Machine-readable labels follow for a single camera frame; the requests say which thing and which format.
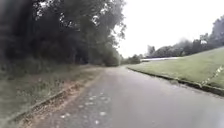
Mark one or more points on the grey stone kerb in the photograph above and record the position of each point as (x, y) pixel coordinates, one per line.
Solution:
(36, 106)

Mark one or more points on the round dark bush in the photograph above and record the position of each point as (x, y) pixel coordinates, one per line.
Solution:
(133, 60)

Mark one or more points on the weedy grass verge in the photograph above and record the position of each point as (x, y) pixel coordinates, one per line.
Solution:
(30, 86)

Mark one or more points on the distant row of trees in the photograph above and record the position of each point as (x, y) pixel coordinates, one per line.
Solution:
(190, 46)

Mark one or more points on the long low white building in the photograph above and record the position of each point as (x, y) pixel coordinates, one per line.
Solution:
(160, 59)

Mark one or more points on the dense wood of trees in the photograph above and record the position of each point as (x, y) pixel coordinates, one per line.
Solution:
(60, 33)

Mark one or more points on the grey asphalt road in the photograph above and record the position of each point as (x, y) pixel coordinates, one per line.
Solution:
(133, 100)

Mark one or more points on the dark kerb beside lawn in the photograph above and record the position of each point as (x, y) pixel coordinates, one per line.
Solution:
(186, 83)

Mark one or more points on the mown grass lawn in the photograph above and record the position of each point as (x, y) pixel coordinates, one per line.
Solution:
(193, 65)

